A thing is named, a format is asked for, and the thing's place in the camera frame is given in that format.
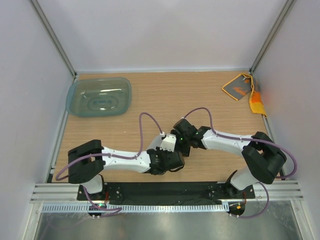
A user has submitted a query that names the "grey panda towel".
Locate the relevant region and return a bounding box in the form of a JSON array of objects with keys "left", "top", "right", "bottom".
[{"left": 146, "top": 135, "right": 162, "bottom": 150}]

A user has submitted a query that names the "aluminium rail frame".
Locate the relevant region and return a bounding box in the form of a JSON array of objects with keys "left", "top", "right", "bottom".
[{"left": 30, "top": 0, "right": 315, "bottom": 240}]

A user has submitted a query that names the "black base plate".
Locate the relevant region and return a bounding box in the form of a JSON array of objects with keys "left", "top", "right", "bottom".
[{"left": 88, "top": 181, "right": 256, "bottom": 201}]

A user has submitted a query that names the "white slotted cable duct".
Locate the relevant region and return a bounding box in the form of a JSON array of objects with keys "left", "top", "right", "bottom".
[{"left": 41, "top": 202, "right": 229, "bottom": 214}]

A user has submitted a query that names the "grey orange towel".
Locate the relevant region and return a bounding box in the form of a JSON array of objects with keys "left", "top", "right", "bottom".
[{"left": 221, "top": 73, "right": 267, "bottom": 118}]

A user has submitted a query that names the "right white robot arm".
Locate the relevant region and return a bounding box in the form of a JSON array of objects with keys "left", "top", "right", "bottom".
[{"left": 170, "top": 118, "right": 287, "bottom": 198}]

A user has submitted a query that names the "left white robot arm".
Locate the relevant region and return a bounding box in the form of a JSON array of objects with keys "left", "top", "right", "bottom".
[{"left": 68, "top": 139, "right": 185, "bottom": 200}]

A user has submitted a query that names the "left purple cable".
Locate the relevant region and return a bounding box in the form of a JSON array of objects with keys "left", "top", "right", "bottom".
[{"left": 55, "top": 112, "right": 166, "bottom": 220}]

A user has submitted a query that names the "teal plastic container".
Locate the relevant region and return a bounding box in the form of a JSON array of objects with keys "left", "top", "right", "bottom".
[{"left": 65, "top": 77, "right": 132, "bottom": 118}]

